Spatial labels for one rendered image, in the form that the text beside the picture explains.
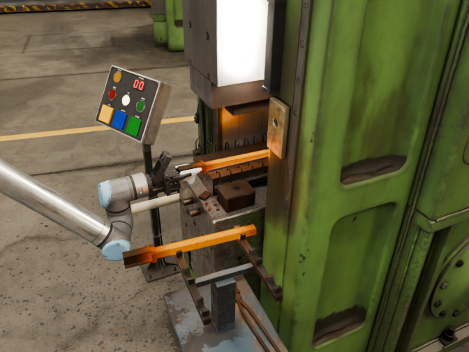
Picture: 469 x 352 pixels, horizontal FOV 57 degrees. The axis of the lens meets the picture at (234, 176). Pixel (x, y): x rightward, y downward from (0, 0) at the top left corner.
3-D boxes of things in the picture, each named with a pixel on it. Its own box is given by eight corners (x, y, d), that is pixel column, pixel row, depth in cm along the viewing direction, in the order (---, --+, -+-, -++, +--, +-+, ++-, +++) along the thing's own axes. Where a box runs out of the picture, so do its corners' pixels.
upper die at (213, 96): (211, 109, 145) (211, 82, 140) (190, 89, 161) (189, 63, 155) (315, 90, 161) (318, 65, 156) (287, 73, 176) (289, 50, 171)
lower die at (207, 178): (213, 195, 164) (212, 177, 160) (193, 170, 180) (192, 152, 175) (306, 171, 180) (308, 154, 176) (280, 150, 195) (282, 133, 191)
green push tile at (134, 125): (136, 136, 191) (141, 120, 190) (125, 131, 195) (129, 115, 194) (139, 137, 192) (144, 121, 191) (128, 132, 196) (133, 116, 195)
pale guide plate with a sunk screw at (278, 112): (280, 159, 135) (284, 108, 126) (266, 147, 142) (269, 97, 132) (286, 158, 136) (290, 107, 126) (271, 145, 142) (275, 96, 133)
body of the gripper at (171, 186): (175, 182, 168) (144, 190, 164) (174, 163, 163) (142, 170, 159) (182, 193, 162) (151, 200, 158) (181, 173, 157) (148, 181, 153)
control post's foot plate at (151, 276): (146, 284, 248) (145, 272, 243) (136, 260, 265) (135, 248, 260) (182, 272, 256) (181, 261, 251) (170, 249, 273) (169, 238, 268)
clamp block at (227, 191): (226, 213, 155) (226, 198, 152) (216, 200, 162) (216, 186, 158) (255, 205, 160) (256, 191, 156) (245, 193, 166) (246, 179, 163)
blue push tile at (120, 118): (121, 130, 196) (126, 114, 195) (111, 125, 200) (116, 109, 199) (124, 131, 197) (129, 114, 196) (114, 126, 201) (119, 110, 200)
